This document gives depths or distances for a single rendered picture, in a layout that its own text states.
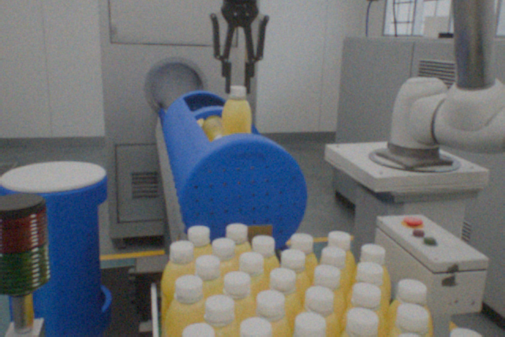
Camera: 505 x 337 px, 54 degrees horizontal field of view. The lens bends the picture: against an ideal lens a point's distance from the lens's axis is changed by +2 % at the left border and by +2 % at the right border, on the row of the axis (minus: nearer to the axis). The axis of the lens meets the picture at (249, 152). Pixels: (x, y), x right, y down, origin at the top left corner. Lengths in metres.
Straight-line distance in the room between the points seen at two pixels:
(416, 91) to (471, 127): 0.21
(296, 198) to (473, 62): 0.65
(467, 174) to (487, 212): 1.21
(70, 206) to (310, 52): 5.49
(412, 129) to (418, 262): 0.77
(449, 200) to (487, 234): 1.22
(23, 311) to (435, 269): 0.61
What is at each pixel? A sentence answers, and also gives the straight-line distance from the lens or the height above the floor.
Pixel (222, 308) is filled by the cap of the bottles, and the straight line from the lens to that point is 0.68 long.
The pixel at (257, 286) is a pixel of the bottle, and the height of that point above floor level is 1.06.
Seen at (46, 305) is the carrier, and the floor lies 0.70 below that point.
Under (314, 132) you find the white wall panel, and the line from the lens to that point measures 6.80.
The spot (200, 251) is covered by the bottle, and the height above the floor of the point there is 1.07.
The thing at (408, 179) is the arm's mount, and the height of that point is 1.03.
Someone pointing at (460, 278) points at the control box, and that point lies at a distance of 0.91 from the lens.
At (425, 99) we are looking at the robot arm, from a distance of 1.61.
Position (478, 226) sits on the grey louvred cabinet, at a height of 0.47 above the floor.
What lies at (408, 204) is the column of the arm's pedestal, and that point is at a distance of 1.60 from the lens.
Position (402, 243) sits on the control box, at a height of 1.09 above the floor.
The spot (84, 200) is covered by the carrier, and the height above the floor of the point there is 0.99.
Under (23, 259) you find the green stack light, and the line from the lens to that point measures 0.61.
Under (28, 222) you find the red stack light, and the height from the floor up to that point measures 1.24.
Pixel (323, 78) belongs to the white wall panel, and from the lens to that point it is 6.73.
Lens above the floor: 1.45
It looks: 14 degrees down
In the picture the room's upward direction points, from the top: 2 degrees clockwise
